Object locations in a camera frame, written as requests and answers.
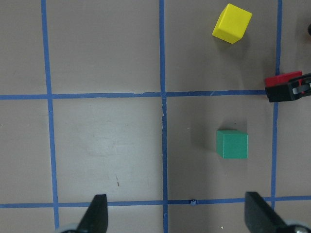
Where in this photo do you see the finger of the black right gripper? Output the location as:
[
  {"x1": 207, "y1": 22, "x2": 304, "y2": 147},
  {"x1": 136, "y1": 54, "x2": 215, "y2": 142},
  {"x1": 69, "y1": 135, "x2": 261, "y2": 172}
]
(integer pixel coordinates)
[{"x1": 265, "y1": 75, "x2": 311, "y2": 102}]

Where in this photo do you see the green wooden block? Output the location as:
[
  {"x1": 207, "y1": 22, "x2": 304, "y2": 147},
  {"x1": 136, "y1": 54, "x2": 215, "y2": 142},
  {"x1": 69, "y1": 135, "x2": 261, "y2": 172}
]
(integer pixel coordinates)
[{"x1": 216, "y1": 130, "x2": 248, "y2": 159}]

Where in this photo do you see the red wooden block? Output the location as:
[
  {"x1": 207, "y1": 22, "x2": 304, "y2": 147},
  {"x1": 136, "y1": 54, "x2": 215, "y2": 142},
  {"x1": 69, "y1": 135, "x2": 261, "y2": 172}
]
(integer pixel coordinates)
[{"x1": 264, "y1": 71, "x2": 302, "y2": 87}]

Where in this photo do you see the yellow wooden block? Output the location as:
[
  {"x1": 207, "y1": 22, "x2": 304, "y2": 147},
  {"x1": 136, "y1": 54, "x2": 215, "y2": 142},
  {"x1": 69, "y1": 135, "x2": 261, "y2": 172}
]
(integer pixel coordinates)
[{"x1": 212, "y1": 3, "x2": 253, "y2": 44}]

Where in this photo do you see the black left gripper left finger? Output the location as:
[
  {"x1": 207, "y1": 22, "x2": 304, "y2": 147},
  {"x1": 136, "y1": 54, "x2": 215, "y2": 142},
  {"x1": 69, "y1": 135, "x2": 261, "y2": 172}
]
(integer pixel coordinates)
[{"x1": 75, "y1": 194, "x2": 108, "y2": 233}]

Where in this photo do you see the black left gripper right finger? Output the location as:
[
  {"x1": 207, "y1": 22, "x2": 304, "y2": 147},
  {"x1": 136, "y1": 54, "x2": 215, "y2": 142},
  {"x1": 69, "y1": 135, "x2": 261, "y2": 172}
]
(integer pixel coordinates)
[{"x1": 244, "y1": 192, "x2": 291, "y2": 233}]

